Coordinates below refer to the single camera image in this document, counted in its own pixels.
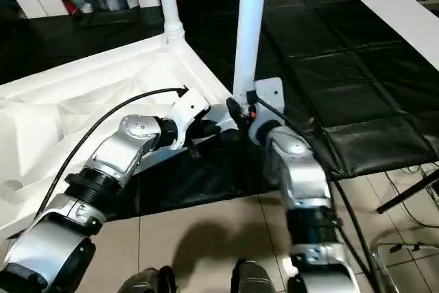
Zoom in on white plastic table top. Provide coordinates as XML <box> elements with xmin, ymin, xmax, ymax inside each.
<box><xmin>0</xmin><ymin>30</ymin><xmax>243</xmax><ymax>241</ymax></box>

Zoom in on white flat board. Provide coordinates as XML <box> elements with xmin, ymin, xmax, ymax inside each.
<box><xmin>346</xmin><ymin>0</ymin><xmax>439</xmax><ymax>67</ymax></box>

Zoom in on black stand leg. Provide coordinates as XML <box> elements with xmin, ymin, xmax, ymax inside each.
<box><xmin>376</xmin><ymin>169</ymin><xmax>439</xmax><ymax>214</ymax></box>

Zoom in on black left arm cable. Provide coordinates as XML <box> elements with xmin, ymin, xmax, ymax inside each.
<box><xmin>37</xmin><ymin>85</ymin><xmax>189</xmax><ymax>215</ymax></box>

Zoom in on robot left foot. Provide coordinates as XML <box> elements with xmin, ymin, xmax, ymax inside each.
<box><xmin>119</xmin><ymin>265</ymin><xmax>174</xmax><ymax>293</ymax></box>

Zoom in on black work mat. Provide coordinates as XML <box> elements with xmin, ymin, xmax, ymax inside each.
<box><xmin>0</xmin><ymin>0</ymin><xmax>439</xmax><ymax>220</ymax></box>

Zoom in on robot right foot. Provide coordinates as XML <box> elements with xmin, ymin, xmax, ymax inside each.
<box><xmin>231</xmin><ymin>259</ymin><xmax>275</xmax><ymax>293</ymax></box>

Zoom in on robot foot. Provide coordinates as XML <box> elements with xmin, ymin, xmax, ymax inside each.
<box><xmin>119</xmin><ymin>265</ymin><xmax>174</xmax><ymax>293</ymax></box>
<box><xmin>231</xmin><ymin>259</ymin><xmax>275</xmax><ymax>293</ymax></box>

